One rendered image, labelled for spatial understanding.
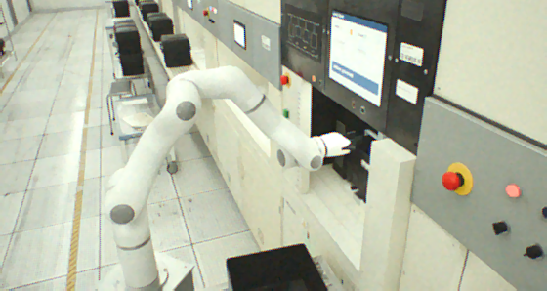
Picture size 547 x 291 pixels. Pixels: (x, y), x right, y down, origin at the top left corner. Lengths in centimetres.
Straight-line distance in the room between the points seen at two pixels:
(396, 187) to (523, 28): 45
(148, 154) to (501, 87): 96
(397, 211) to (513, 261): 31
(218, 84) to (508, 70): 78
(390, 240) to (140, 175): 76
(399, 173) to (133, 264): 95
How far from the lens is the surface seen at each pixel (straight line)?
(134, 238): 147
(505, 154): 83
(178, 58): 399
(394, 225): 111
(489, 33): 85
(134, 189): 134
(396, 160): 101
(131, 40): 502
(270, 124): 132
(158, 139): 129
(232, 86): 125
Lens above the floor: 188
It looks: 26 degrees down
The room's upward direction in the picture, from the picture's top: 1 degrees counter-clockwise
